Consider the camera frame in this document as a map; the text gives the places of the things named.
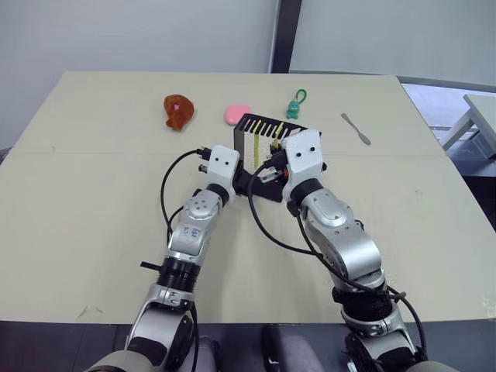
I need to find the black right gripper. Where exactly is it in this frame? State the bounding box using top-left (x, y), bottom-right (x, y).
top-left (260, 151), bottom-right (291, 185)

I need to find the black slotted watch stand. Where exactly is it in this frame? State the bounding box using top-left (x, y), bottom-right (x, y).
top-left (231, 112), bottom-right (327, 204)

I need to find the brown chicken leg toy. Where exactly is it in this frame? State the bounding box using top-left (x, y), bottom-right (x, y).
top-left (162, 94), bottom-right (196, 132)

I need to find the pink soap bar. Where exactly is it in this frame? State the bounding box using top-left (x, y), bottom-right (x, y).
top-left (224, 104), bottom-right (252, 126)

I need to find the grey metal spatula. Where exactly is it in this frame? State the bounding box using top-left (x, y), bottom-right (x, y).
top-left (340, 112), bottom-right (372, 146)

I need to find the dark rounded shape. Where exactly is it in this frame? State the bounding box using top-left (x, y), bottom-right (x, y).
top-left (196, 334), bottom-right (225, 372)
top-left (261, 322), bottom-right (325, 372)

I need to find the white side table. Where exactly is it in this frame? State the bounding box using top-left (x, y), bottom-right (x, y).
top-left (440, 92), bottom-right (496, 160)

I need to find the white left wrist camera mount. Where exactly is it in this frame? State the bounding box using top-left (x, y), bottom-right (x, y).
top-left (205, 145), bottom-right (241, 195)

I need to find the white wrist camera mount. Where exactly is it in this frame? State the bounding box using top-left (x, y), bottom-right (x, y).
top-left (205, 145), bottom-right (241, 195)
top-left (281, 129), bottom-right (325, 202)

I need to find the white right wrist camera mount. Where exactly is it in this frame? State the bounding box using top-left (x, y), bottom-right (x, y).
top-left (281, 129), bottom-right (325, 202)

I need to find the long yellow watch strap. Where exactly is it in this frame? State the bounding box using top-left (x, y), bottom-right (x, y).
top-left (252, 120), bottom-right (261, 171)

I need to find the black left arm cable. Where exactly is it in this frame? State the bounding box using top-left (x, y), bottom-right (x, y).
top-left (160, 146), bottom-right (212, 238)

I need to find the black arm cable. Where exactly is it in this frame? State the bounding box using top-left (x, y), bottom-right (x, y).
top-left (160, 146), bottom-right (212, 238)
top-left (247, 154), bottom-right (391, 295)

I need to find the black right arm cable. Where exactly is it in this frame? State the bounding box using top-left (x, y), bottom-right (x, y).
top-left (247, 154), bottom-right (391, 295)

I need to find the green monster keychain toy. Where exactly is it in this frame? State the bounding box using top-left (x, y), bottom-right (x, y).
top-left (285, 88), bottom-right (309, 120)

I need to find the dark wall pillar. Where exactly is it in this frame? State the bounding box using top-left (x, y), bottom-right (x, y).
top-left (267, 0), bottom-right (303, 74)

